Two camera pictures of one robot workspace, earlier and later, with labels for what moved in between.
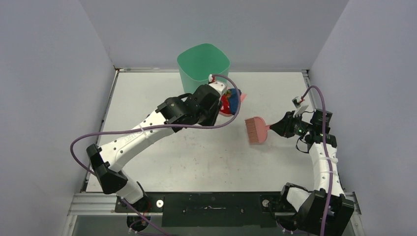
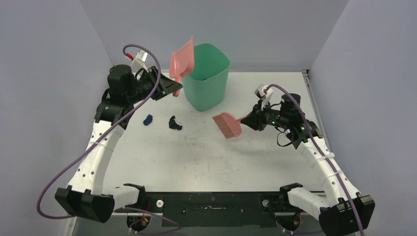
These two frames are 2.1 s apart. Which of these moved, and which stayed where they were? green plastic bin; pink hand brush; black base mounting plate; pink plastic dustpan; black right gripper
Moved: black right gripper; pink hand brush; pink plastic dustpan
Stayed: green plastic bin; black base mounting plate
